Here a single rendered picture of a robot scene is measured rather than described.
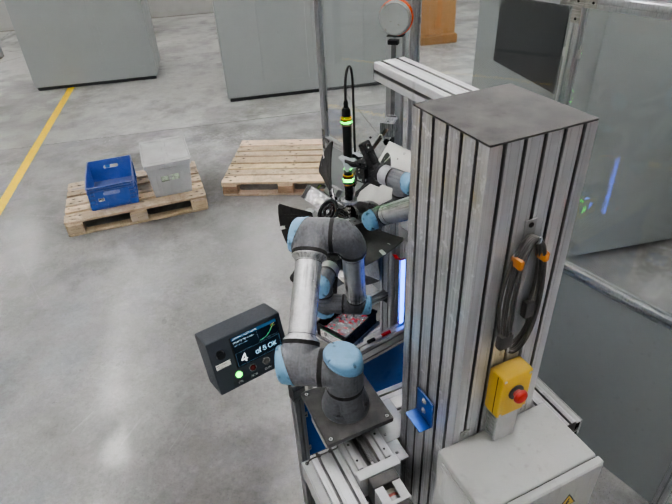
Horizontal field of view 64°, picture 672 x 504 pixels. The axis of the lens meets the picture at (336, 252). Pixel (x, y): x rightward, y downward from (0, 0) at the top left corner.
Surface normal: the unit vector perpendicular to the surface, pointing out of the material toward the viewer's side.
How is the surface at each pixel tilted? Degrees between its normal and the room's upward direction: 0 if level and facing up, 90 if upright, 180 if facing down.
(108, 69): 90
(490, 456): 0
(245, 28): 90
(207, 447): 0
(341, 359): 7
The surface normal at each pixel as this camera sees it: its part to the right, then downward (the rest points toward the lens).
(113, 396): -0.04, -0.82
